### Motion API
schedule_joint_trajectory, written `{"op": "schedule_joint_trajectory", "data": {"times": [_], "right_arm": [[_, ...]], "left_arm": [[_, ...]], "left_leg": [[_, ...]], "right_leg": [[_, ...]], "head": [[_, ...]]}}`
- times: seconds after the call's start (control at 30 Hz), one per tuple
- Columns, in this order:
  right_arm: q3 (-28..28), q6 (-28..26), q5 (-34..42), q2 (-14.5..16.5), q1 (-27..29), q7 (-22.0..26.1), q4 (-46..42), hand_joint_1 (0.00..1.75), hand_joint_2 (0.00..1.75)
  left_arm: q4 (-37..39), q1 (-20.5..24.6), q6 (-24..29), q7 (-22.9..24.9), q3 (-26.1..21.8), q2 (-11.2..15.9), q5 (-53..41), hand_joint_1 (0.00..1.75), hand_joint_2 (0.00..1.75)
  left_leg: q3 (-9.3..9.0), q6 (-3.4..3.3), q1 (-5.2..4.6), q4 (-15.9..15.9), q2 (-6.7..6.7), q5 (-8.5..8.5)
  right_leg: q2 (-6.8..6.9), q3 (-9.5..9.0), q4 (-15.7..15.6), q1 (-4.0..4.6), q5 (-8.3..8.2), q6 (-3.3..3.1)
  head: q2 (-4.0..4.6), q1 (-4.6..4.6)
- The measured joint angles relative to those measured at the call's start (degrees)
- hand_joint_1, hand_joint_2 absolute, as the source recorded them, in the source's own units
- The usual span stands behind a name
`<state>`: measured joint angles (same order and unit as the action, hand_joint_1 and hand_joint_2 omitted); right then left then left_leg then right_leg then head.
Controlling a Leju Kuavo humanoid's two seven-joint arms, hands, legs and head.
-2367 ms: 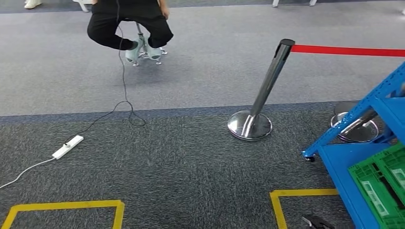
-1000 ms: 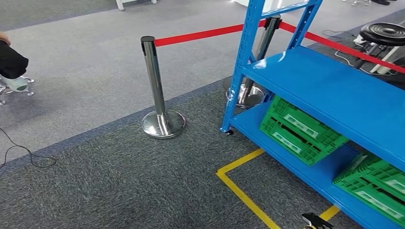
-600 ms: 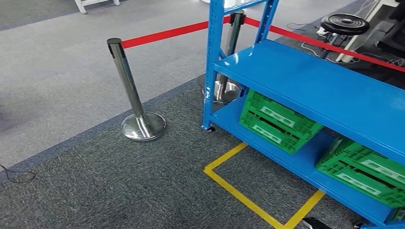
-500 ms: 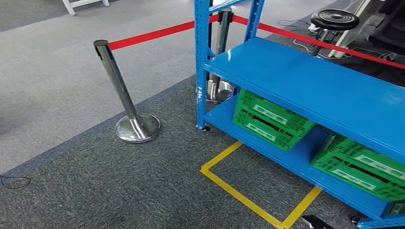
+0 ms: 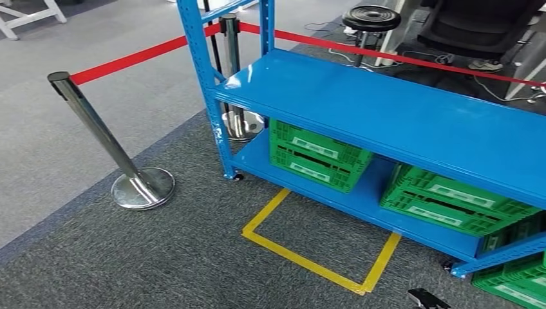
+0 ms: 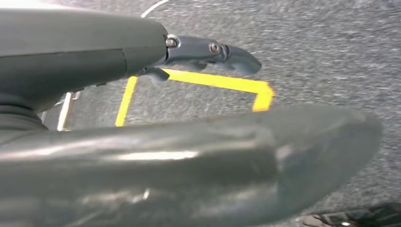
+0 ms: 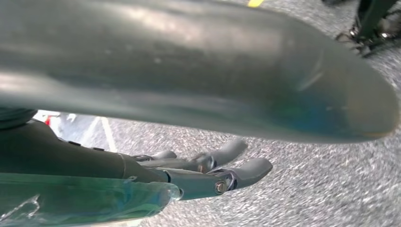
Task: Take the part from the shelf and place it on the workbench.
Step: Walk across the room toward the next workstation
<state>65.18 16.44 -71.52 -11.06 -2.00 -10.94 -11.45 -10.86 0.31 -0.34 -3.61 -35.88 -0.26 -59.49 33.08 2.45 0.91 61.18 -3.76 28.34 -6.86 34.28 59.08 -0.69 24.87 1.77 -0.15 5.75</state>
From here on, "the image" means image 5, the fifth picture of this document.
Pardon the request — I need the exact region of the green plastic crate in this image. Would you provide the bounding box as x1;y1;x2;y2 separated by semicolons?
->
471;211;546;309
379;163;543;238
268;118;375;194

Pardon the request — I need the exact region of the blue metal shelf rack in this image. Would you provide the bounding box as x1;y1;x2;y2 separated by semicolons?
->
175;0;546;280

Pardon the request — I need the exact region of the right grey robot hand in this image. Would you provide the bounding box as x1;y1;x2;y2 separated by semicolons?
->
407;288;452;309

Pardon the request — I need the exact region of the chrome stanchion post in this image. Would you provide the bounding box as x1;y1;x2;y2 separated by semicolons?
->
218;12;266;144
46;71;176;211

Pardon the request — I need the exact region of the red barrier belt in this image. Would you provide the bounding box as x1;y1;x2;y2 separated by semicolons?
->
238;21;546;88
69;23;223;86

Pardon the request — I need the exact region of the black thin pole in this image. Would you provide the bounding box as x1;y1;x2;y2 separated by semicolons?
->
202;0;223;76

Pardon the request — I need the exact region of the white desk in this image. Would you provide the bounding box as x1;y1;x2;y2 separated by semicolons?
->
374;0;407;68
504;53;546;102

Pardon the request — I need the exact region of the black office chair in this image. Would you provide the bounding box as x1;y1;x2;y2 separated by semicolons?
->
417;0;546;61

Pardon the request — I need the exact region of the white trestle table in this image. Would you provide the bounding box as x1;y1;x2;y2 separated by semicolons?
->
0;0;68;42

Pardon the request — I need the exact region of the black round stool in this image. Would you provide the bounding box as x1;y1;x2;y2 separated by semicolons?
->
341;5;402;69
525;83;546;105

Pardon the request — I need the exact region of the person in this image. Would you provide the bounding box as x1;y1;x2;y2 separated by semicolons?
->
467;59;505;73

